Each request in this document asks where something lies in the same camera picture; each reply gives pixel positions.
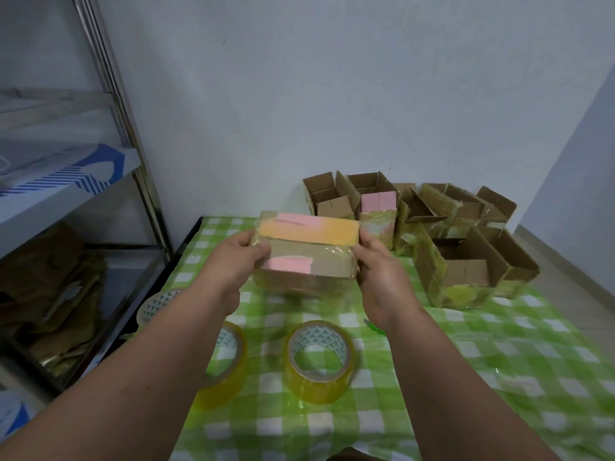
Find pile of flattened cardboard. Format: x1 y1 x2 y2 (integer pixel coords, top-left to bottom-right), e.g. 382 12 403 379
0 223 109 380

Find person's right forearm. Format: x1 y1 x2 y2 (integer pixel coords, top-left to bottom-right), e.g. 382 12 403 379
380 304 564 461

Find white blue package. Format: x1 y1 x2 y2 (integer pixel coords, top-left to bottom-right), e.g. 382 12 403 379
0 386 33 435

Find metal shelf rack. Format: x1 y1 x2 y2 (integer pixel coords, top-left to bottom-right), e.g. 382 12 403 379
0 0 175 404

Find white blue printed flat box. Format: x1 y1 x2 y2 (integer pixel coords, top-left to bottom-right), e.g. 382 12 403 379
0 143 127 197

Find person's left hand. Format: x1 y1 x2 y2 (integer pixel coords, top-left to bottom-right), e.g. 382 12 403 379
201 230 273 316

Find row of open cardboard boxes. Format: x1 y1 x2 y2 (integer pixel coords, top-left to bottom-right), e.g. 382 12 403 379
302 171 542 311

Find green white checked tablecloth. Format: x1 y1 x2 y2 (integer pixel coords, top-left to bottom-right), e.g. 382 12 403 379
161 216 615 461

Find yellow clear packing tape roll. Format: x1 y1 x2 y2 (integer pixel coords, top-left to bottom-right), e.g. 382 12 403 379
136 288 186 332
283 320 357 405
191 320 249 411

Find taped box pink labels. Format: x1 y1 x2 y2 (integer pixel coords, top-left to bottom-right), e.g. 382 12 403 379
252 210 362 299

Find person's left forearm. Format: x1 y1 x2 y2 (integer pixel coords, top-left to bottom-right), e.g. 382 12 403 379
0 283 241 461

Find person's right hand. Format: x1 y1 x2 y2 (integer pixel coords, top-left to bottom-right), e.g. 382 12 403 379
353 228 424 332

